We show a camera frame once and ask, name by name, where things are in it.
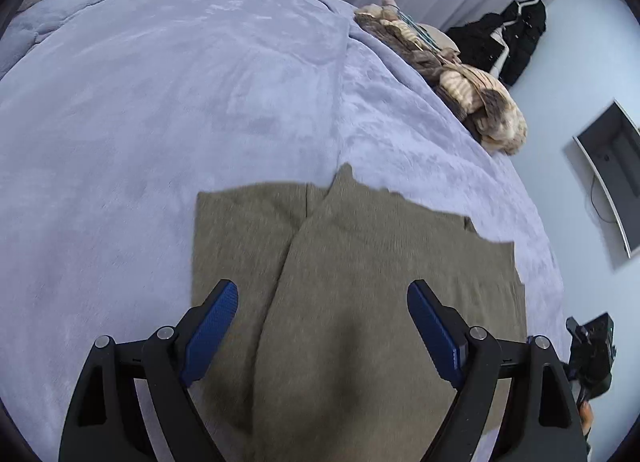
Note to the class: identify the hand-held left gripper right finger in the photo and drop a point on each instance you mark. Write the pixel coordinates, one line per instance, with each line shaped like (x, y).
(435, 332)

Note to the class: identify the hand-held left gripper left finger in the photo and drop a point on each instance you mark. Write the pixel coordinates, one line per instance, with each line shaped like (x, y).
(210, 332)

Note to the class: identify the olive knit sweater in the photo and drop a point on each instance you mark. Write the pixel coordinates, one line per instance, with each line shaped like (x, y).
(350, 267)

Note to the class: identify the person's right hand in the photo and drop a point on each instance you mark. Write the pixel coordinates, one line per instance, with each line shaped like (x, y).
(586, 417)

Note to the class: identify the cream striped fuzzy garment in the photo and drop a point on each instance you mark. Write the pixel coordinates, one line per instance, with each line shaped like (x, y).
(485, 102)

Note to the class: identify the lavender fleece blanket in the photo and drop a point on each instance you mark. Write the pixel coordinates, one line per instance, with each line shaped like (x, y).
(175, 92)

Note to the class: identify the brown fuzzy garment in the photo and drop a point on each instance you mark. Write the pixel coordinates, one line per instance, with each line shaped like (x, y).
(395, 37)

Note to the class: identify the teal patterned cloth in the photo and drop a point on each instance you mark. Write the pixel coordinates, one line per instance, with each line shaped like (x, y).
(420, 32)

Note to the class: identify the black hanging jacket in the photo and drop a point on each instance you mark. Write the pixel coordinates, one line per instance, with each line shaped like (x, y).
(525, 37)

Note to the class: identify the curved wall monitor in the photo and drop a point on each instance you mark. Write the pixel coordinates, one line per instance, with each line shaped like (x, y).
(615, 167)

